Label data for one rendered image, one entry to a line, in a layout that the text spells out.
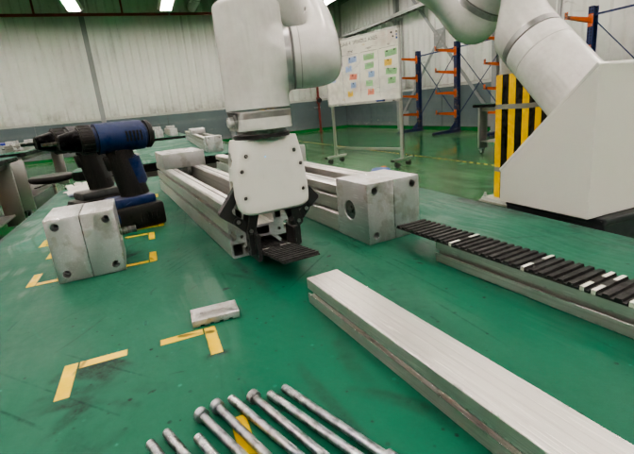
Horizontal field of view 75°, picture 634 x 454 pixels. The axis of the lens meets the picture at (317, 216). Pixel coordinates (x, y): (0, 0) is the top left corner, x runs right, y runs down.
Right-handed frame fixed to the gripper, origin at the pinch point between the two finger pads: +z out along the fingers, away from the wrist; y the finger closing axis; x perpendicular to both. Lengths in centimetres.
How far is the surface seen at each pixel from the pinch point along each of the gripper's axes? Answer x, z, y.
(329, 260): -4.8, 3.0, 6.0
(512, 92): 182, -13, 287
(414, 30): 954, -201, 857
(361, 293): -21.2, 0.0, 0.7
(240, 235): 5.7, -0.4, -3.4
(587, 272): -31.7, -0.2, 20.2
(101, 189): 57, -4, -21
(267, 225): 5.7, -1.1, 1.2
